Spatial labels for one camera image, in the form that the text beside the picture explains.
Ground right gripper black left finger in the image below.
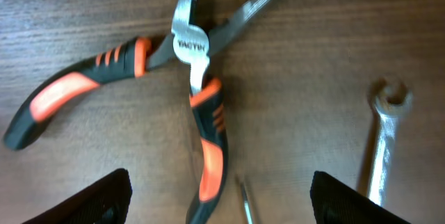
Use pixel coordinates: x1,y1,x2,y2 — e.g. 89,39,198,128
24,168,133,224

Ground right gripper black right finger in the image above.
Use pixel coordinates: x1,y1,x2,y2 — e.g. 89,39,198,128
309,171,409,224

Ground silver metal wrench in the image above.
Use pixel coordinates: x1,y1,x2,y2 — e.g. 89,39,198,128
366,79,413,207

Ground orange black needle-nose pliers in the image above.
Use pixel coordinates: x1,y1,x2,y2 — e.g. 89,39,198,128
3,0,271,223

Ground green handle screwdriver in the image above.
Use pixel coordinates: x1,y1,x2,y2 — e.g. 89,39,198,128
240,182,254,224

